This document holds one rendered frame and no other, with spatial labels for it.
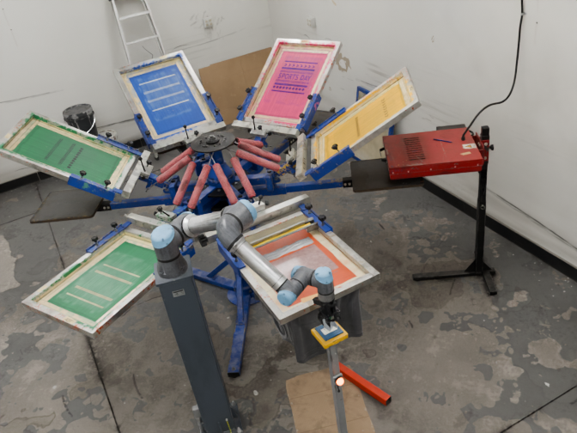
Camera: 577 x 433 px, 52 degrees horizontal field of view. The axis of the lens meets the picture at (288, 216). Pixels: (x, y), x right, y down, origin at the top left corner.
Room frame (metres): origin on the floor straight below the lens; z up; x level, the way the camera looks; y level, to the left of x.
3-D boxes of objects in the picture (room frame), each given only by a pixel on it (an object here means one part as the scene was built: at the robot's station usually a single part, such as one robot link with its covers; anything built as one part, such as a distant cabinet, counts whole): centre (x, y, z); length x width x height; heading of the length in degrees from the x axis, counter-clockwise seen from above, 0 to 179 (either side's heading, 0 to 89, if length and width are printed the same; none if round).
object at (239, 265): (2.73, 0.35, 0.98); 0.30 x 0.05 x 0.07; 23
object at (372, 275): (2.61, 0.00, 0.97); 0.79 x 0.58 x 0.04; 23
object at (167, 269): (2.40, 0.61, 1.25); 0.15 x 0.15 x 0.10
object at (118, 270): (2.86, 0.96, 1.05); 1.08 x 0.61 x 0.23; 143
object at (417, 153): (3.40, -1.00, 1.06); 0.61 x 0.46 x 0.12; 83
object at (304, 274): (2.07, -0.02, 1.28); 0.11 x 0.11 x 0.08; 53
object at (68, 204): (3.67, 1.08, 0.91); 1.34 x 0.40 x 0.08; 83
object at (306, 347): (2.34, -0.11, 0.74); 0.45 x 0.03 x 0.43; 113
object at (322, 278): (2.03, -0.11, 1.28); 0.09 x 0.08 x 0.11; 53
